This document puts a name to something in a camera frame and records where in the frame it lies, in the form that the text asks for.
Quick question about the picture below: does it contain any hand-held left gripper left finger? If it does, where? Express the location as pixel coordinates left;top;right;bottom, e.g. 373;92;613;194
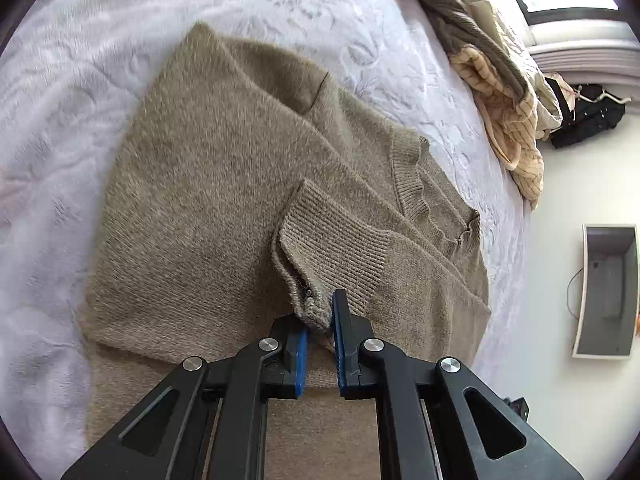
60;314;309;480

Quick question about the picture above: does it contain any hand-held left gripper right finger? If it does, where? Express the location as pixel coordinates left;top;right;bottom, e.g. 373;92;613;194
332;289;586;480

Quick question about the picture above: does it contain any brown knitted sweater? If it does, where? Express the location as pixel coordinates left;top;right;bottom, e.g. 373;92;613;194
80;21;492;480

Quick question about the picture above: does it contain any cream striped crumpled garment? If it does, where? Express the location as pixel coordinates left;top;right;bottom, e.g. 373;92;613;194
397;0;563;141

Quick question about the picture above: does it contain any white window sill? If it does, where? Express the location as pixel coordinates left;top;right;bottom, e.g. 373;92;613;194
527;22;640;73

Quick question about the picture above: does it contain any pale embossed bed blanket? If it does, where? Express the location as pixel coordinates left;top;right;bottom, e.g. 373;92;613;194
0;0;533;480

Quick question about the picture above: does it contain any thin black wall cable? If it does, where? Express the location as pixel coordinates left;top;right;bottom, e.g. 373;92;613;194
566;266;586;317

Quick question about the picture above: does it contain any white framed wall mirror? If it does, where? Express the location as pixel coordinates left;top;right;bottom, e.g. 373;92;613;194
571;224;639;359

